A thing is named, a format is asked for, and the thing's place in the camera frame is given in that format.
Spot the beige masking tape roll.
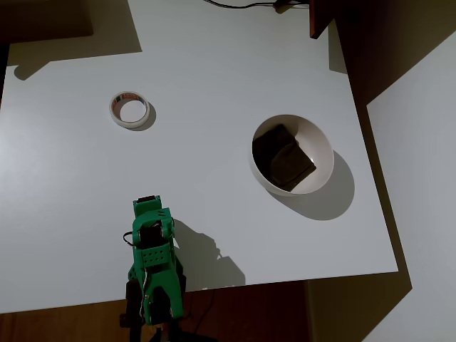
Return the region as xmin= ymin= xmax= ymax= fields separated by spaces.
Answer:
xmin=108 ymin=90 xmax=150 ymax=130

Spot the white round bowl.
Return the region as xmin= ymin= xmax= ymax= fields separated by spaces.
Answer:
xmin=248 ymin=113 xmax=335 ymax=197

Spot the black power cable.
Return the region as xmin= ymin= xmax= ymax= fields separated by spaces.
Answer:
xmin=204 ymin=0 xmax=311 ymax=12

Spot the black table clamp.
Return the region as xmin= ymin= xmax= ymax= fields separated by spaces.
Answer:
xmin=119 ymin=274 xmax=188 ymax=342

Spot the dark brown box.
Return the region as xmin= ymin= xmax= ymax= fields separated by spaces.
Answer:
xmin=0 ymin=0 xmax=95 ymax=44

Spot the brown wooden board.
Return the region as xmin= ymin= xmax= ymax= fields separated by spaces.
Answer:
xmin=309 ymin=0 xmax=338 ymax=39

